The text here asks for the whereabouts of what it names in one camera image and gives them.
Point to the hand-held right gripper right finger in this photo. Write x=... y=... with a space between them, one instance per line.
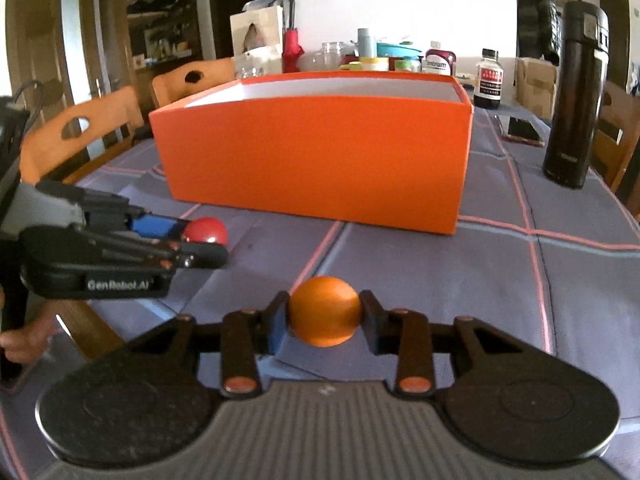
x=372 y=325

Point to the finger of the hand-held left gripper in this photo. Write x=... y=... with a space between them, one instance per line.
x=155 y=225
x=165 y=254

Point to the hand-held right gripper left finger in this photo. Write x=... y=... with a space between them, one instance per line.
x=277 y=322

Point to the smooth orange tangerine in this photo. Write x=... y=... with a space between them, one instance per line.
x=325 y=312

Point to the red tomato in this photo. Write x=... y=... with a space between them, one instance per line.
x=207 y=230

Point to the orange cardboard box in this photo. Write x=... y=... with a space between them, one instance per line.
x=320 y=160

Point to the person's left hand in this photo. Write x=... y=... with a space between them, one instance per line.
x=27 y=342

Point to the wooden chair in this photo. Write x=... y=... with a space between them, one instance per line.
x=90 y=330
x=195 y=80
x=80 y=130
x=620 y=140

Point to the blue checked tablecloth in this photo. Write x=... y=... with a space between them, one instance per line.
x=450 y=285

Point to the white paper bag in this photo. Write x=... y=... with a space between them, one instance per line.
x=257 y=40

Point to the dark wooden shelf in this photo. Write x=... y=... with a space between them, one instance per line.
x=160 y=10

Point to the red umbrella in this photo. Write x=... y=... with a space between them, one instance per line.
x=291 y=45

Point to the clear glass jar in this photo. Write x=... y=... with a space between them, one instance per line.
x=328 y=57

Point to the black phone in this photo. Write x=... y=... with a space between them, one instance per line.
x=522 y=130

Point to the white yellow-lidded container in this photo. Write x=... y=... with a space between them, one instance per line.
x=375 y=64

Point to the dark glass bottle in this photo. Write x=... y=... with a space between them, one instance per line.
x=487 y=82

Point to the red-labelled supplement bottle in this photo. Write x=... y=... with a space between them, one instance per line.
x=439 y=60

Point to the teal food container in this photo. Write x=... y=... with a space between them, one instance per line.
x=400 y=50

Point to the tall light blue cup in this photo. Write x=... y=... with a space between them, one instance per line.
x=366 y=42

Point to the brown cardboard box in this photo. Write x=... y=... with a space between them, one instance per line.
x=535 y=90

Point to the black thermos flask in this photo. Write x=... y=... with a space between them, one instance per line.
x=575 y=100

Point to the dark hanging jacket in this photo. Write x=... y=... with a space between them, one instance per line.
x=537 y=20

